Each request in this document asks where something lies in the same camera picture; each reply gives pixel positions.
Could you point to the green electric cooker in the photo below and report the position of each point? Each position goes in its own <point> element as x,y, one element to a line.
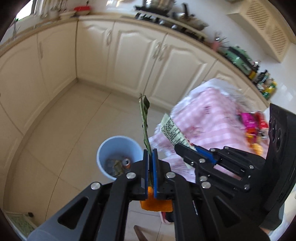
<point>241,60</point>

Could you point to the orange yellow snack packet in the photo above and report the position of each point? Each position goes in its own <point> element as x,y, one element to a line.
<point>253,144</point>

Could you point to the pink checkered tablecloth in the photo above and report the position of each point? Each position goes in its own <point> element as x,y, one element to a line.
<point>207,117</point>

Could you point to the pale yellow printed wrapper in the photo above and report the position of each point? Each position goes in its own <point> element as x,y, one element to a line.
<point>173,133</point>

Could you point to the clear plastic bag red print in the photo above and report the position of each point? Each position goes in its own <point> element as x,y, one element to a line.
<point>255,124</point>

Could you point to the red container on counter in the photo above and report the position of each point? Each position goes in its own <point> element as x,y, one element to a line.
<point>82,10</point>

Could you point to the cream lower kitchen cabinets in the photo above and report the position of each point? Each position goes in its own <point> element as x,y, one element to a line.
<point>125,55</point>

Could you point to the steel wok pan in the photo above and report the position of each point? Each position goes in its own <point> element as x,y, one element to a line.
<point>189,19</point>

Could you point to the light blue trash bin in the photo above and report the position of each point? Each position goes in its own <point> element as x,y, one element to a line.
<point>111,153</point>

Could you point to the green yellow bottle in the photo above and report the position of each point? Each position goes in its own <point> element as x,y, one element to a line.
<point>269,91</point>

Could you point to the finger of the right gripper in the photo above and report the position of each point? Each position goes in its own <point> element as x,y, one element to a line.
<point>221,180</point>
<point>231,160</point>

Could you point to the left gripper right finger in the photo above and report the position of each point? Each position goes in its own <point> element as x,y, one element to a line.
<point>191,211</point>

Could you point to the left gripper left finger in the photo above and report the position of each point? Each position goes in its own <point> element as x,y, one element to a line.
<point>99,212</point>

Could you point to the pink utensil holder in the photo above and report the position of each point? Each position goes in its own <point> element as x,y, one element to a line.
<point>218,41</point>

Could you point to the cream upper cabinets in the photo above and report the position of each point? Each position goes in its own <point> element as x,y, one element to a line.
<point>265,24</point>

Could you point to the steel stock pot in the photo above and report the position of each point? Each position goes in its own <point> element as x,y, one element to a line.
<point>160,5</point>

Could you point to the crushed can in bin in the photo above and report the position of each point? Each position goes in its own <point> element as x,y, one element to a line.
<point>126,163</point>

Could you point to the green orange snack wrapper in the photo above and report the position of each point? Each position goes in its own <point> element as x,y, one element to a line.
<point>151,203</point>

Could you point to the black gas stove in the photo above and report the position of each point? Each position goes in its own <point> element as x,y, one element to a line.
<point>159,17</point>

